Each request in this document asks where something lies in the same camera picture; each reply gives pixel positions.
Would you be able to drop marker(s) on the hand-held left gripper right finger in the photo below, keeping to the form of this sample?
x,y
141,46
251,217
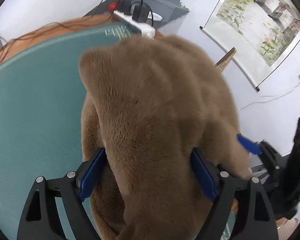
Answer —
x,y
202,177

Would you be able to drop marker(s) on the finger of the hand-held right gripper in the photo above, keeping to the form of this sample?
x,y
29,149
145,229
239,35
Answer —
x,y
250,145

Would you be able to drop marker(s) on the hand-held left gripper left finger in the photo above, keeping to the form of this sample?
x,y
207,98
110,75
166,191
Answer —
x,y
92,175

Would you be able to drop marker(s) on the brown fleece garment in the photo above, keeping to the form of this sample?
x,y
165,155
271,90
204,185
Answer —
x,y
152,105

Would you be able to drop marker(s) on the wooden chair backrest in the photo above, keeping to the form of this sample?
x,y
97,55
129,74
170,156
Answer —
x,y
225,58

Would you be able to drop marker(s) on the green table mat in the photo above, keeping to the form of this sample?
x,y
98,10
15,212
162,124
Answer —
x,y
35,100

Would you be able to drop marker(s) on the hanging scroll painting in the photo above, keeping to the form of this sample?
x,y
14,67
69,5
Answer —
x,y
260,22

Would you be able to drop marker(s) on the white power strip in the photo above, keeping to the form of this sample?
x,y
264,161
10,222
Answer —
x,y
140,26

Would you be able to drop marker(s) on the grey concrete staircase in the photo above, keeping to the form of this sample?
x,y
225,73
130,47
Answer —
x,y
165,7

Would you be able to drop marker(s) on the black charger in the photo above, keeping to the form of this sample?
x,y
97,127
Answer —
x,y
140,13
125,5

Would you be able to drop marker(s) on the orange basketball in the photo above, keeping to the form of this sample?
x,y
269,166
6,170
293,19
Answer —
x,y
112,6

